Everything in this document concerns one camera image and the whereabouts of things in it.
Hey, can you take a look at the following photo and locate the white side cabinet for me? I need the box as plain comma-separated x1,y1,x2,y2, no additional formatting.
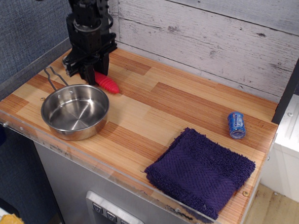
260,94,299,202

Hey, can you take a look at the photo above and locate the small blue mentos can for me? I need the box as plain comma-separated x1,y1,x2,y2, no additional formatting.
227,111,246,139

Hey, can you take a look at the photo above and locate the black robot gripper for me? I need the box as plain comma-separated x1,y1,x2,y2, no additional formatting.
63,13,117,86

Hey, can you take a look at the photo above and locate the purple terry cloth towel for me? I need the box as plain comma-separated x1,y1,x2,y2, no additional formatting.
145,128,256,219

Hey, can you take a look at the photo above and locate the black vertical post left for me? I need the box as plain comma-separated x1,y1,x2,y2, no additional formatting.
102,0,114,33

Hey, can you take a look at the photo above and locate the silver toy fridge cabinet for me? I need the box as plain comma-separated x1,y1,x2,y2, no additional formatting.
35,144,219,224

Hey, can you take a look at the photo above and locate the black and yellow object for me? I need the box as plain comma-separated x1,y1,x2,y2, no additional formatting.
0,214,25,224

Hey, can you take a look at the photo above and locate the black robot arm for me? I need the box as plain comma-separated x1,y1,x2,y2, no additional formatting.
63,0,117,85

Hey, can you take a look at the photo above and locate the stainless steel pot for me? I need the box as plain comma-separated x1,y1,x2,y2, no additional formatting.
41,66,110,141

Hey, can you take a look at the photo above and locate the red handled metal spoon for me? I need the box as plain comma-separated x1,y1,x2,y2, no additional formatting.
94,71,120,94

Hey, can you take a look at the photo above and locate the silver dispenser button panel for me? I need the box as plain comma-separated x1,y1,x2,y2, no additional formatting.
86,191,145,224

